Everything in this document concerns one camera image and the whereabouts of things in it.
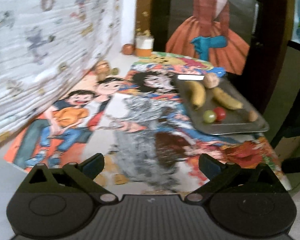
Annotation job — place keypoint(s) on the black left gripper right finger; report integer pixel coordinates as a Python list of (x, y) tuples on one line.
[(219, 175)]

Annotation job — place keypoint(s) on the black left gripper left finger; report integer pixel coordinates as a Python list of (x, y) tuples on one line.
[(83, 175)]

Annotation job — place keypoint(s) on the green grape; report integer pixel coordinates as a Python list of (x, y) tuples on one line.
[(115, 71), (209, 116)]

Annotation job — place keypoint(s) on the red cherry tomato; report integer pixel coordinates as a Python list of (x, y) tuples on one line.
[(220, 113)]

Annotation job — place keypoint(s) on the small brown longan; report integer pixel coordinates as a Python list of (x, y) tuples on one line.
[(252, 116)]

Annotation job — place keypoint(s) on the spotted ripe banana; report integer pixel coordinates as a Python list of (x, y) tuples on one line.
[(226, 100)]

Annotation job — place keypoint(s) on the yellow banana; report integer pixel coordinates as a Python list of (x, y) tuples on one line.
[(198, 94)]

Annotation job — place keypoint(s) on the striped pepino melon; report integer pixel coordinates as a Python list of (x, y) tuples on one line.
[(102, 67), (210, 80)]

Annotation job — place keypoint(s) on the small brown longan fruit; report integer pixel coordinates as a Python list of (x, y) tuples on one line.
[(101, 77)]

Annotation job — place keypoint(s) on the metal tray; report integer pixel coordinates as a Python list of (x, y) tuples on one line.
[(236, 121)]

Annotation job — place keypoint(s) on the grey haired character drawing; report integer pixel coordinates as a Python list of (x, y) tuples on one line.
[(153, 142)]

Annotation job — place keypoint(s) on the striped pepino melon by cloth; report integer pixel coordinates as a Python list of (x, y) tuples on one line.
[(102, 67)]

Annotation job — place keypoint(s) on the anime character drawing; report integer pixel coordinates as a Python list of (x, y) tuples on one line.
[(155, 80)]

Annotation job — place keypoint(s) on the red apple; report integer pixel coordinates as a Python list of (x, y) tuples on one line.
[(128, 49)]

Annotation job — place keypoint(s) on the orange dress woman poster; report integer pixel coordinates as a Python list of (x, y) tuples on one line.
[(206, 35)]

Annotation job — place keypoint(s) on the white orange jar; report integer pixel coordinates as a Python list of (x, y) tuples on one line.
[(144, 45)]

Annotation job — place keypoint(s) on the printed white cloth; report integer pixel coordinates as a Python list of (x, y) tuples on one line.
[(46, 46)]

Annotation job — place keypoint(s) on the yellow flower sprig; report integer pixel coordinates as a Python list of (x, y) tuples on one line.
[(142, 27)]

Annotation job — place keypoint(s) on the brown wooden post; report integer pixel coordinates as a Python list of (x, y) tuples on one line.
[(143, 7)]

